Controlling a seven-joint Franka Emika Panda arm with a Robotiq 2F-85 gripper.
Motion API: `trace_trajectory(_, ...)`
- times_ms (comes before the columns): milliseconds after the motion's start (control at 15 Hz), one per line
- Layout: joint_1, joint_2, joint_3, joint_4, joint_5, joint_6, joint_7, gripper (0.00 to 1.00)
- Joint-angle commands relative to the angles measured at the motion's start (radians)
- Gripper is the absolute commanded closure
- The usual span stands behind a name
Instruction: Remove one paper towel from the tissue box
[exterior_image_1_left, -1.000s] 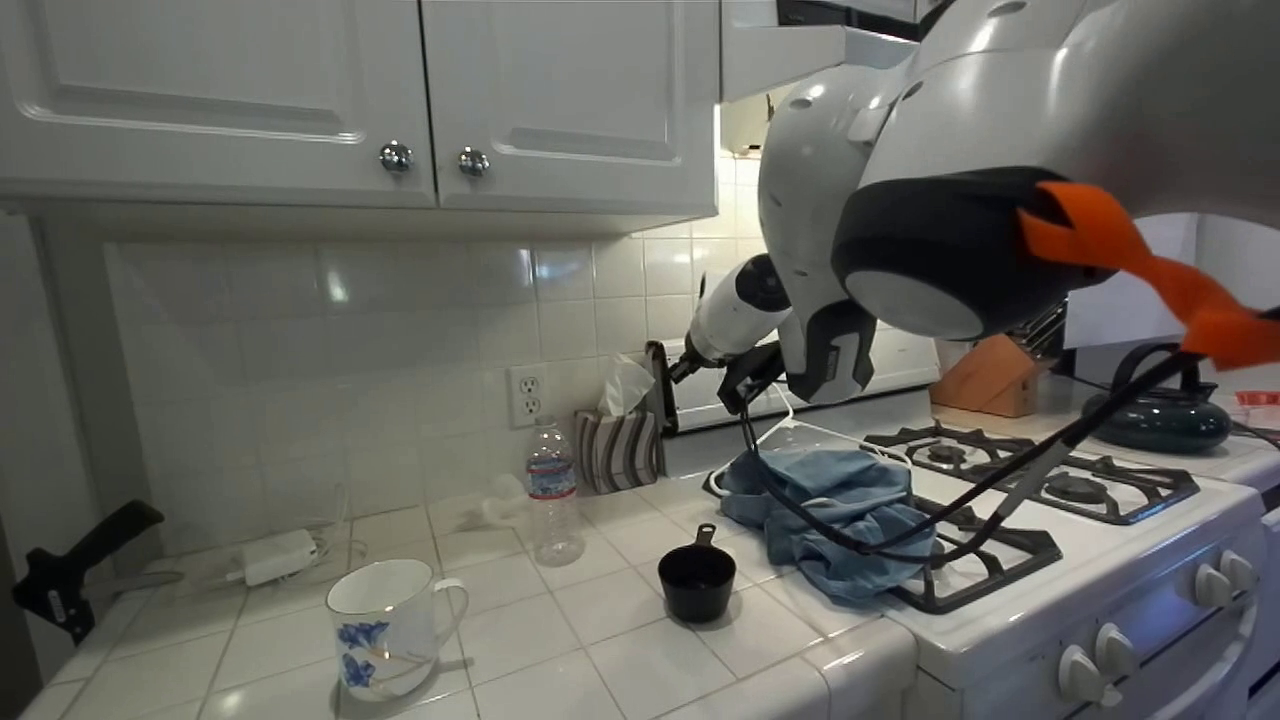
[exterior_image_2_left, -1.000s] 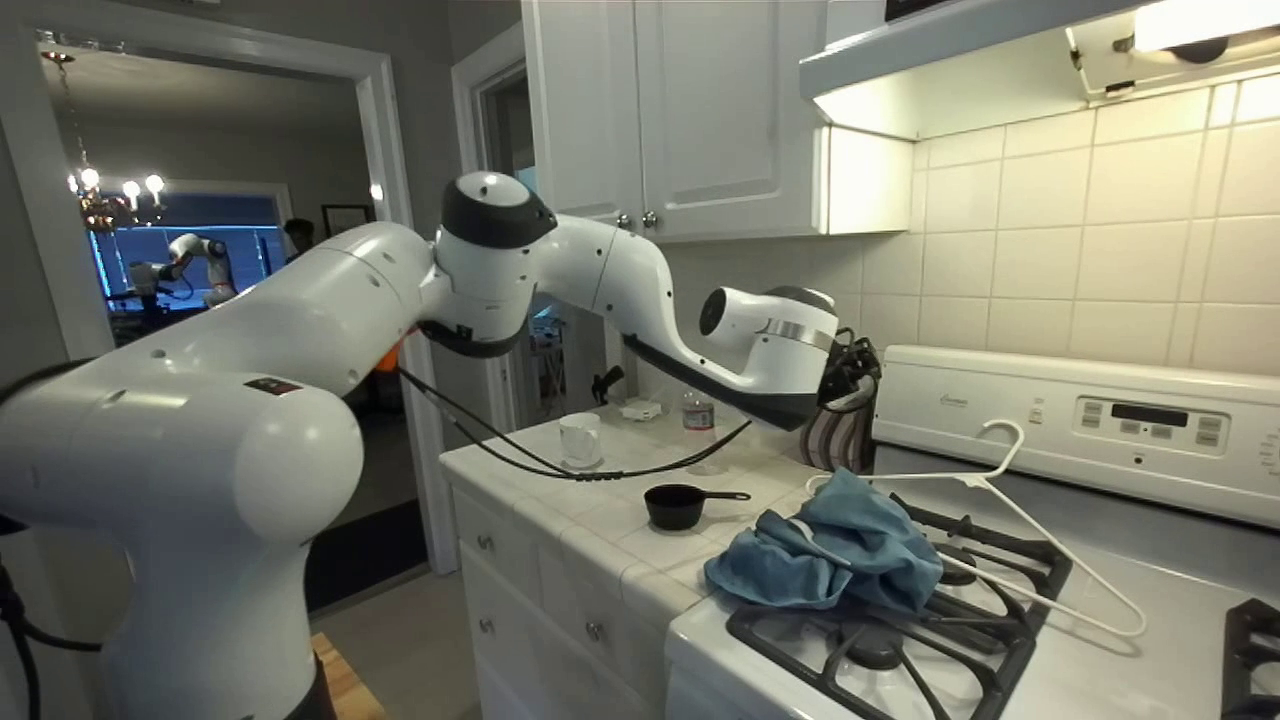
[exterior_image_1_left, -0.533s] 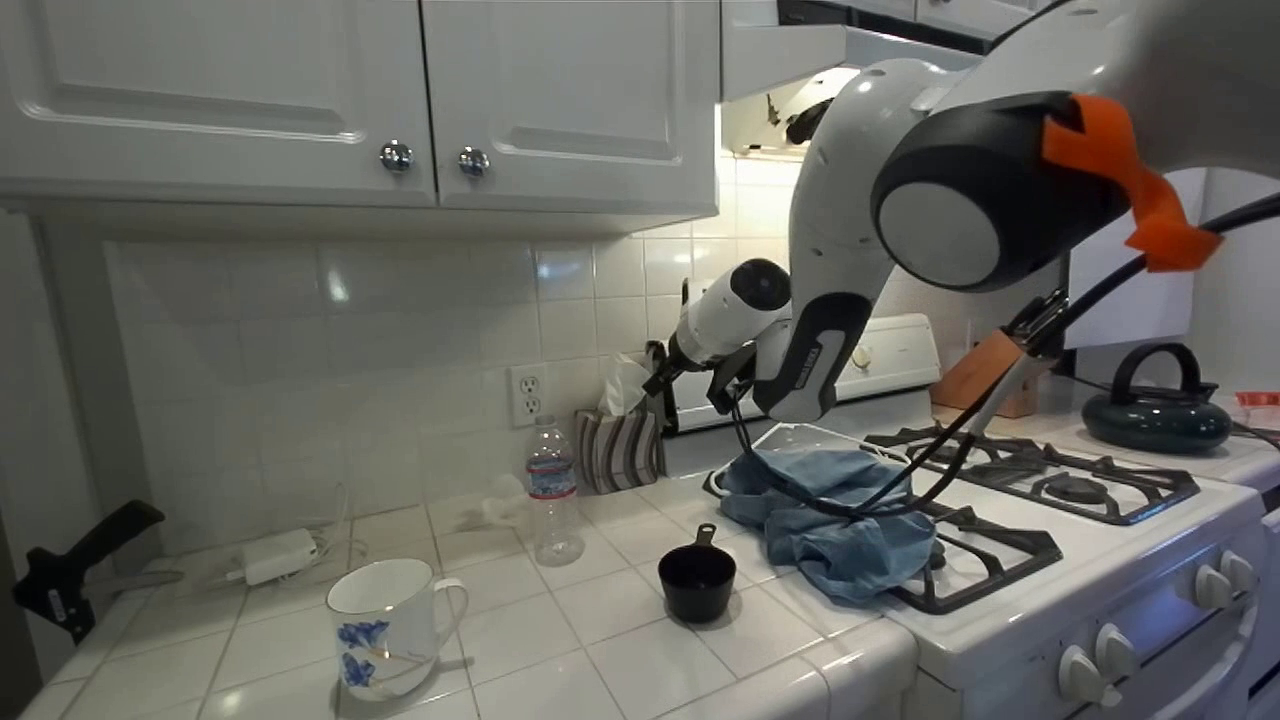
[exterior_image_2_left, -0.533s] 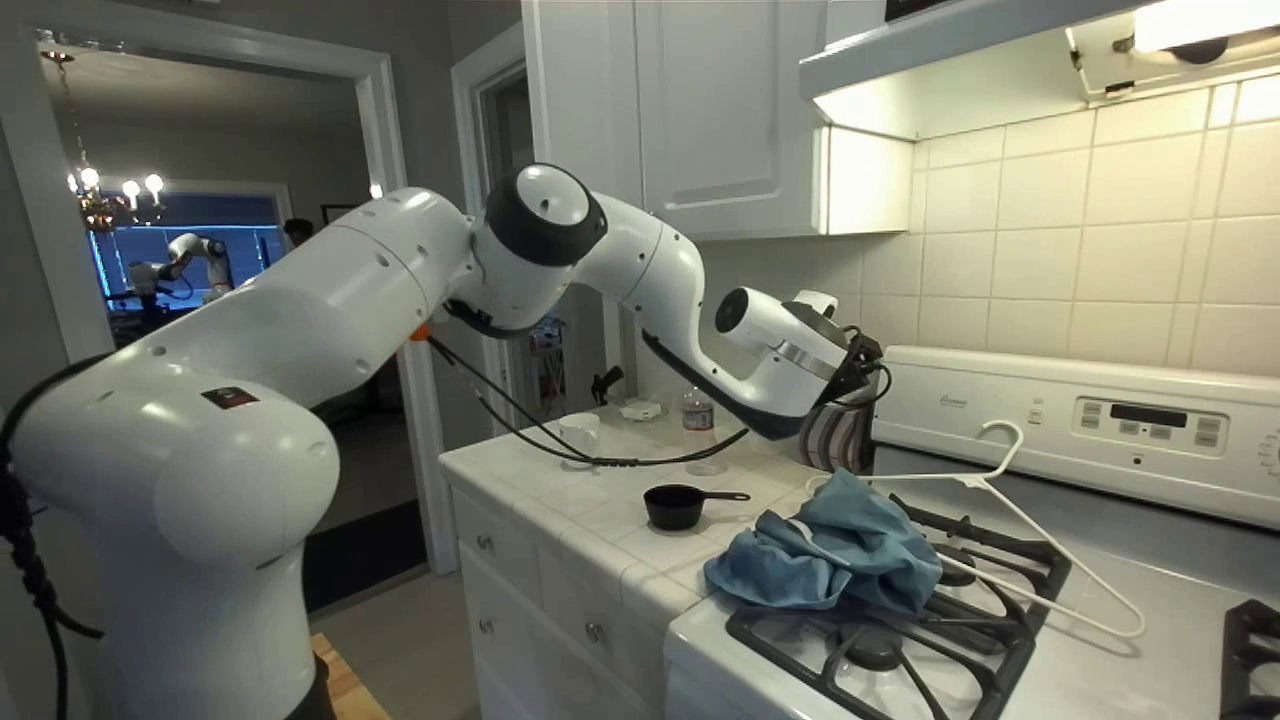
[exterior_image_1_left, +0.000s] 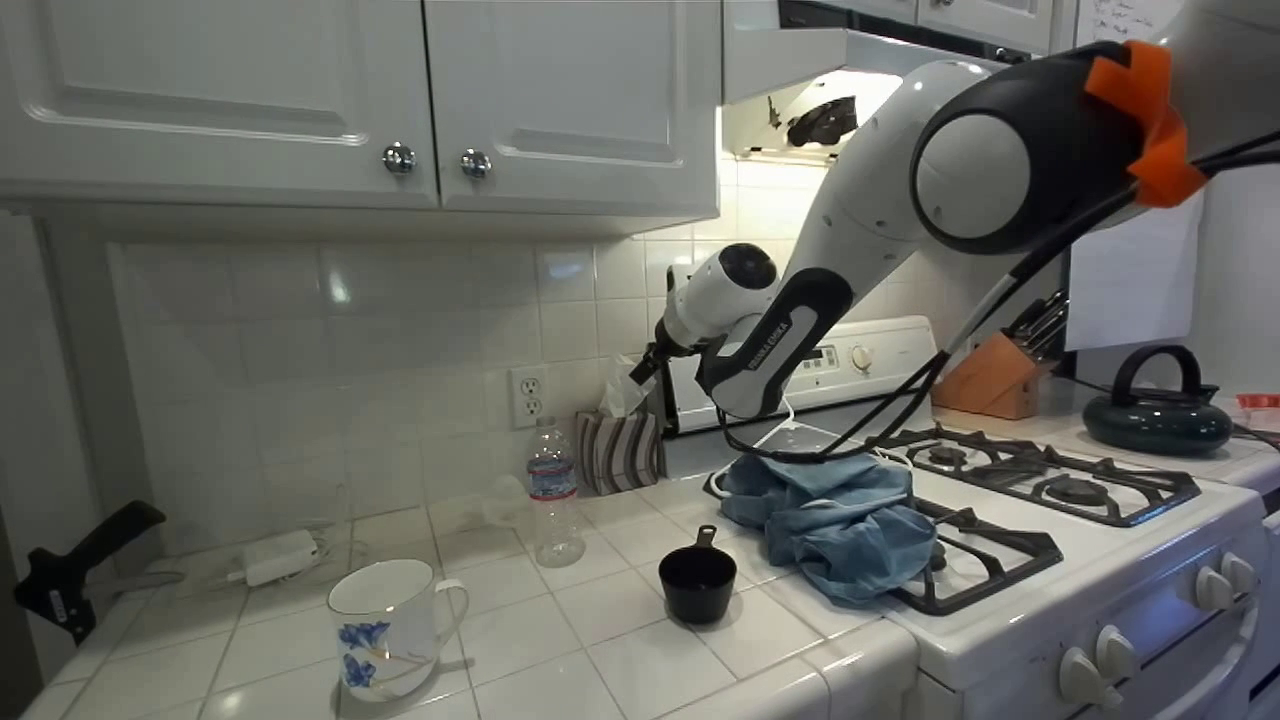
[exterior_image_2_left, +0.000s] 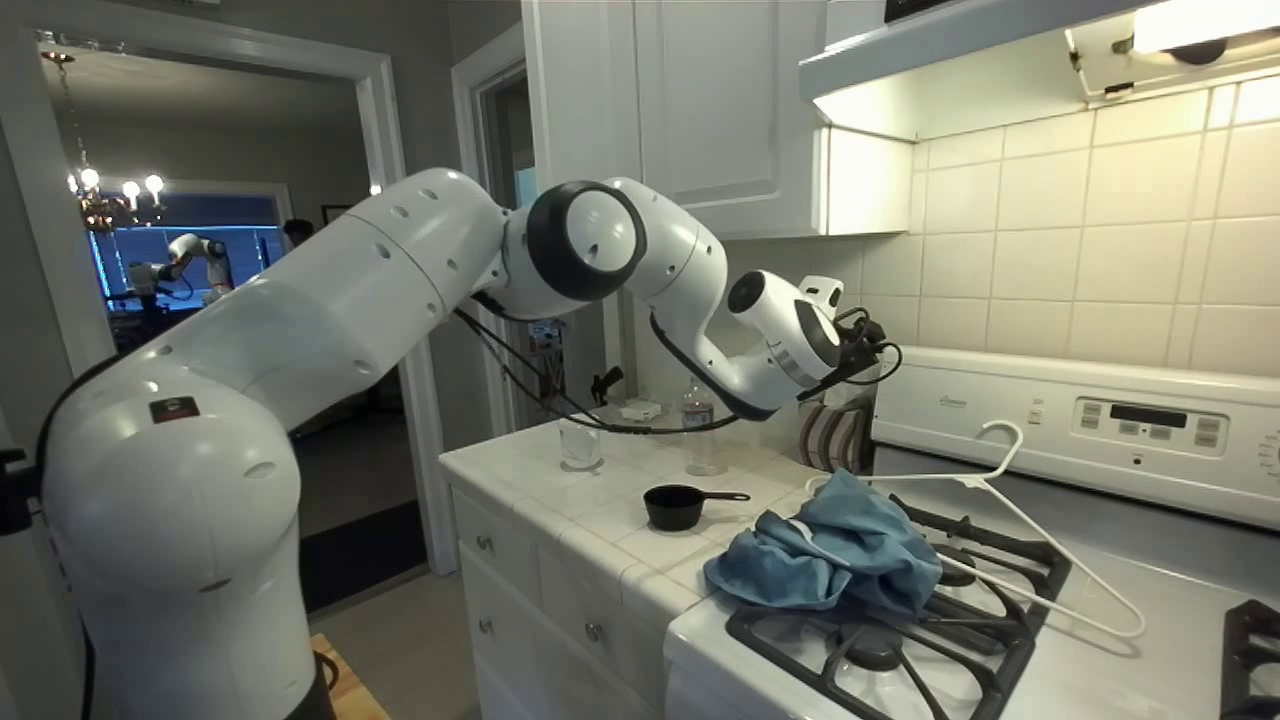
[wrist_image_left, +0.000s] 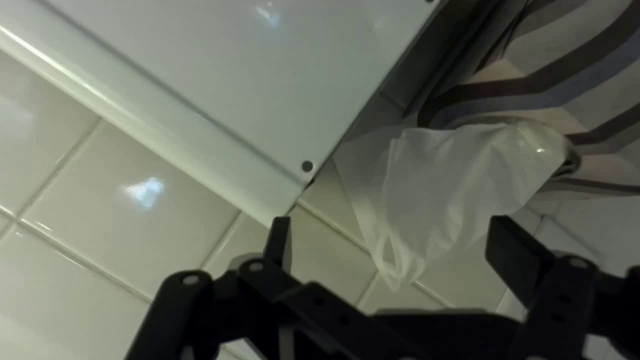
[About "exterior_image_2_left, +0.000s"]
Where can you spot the drawer knob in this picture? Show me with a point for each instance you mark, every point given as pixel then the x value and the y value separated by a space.
pixel 487 622
pixel 482 542
pixel 597 631

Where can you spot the white cabinet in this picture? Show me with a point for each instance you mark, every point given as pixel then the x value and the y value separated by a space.
pixel 720 106
pixel 533 602

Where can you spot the chandelier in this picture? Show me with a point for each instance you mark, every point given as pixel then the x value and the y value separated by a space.
pixel 113 187

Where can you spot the black stove grate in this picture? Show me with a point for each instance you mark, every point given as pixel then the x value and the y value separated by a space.
pixel 1252 664
pixel 986 640

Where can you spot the person in dark clothes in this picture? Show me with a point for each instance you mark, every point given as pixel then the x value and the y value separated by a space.
pixel 297 235

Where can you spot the white range hood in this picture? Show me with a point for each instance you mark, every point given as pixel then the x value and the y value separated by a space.
pixel 962 53

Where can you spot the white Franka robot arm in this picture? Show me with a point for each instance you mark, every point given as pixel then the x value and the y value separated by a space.
pixel 332 320

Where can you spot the white mug blue flowers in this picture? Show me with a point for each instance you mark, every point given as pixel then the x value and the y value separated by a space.
pixel 580 448

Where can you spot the blue cloth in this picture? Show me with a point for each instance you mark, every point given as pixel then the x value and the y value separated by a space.
pixel 832 553

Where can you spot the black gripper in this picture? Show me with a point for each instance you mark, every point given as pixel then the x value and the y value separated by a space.
pixel 863 344

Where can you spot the white upper cabinet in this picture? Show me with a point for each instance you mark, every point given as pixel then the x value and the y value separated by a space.
pixel 720 106

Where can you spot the clear plastic water bottle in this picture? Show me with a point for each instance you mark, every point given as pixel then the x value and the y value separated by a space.
pixel 698 444

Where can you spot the black measuring cup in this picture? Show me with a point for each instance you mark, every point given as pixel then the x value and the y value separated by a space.
pixel 673 505

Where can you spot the white gas stove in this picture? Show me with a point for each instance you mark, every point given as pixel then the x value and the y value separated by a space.
pixel 1133 602

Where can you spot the white lower cabinet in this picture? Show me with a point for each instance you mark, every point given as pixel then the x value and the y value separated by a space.
pixel 533 602

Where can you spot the wooden board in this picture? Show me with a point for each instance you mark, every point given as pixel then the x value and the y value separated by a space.
pixel 351 680

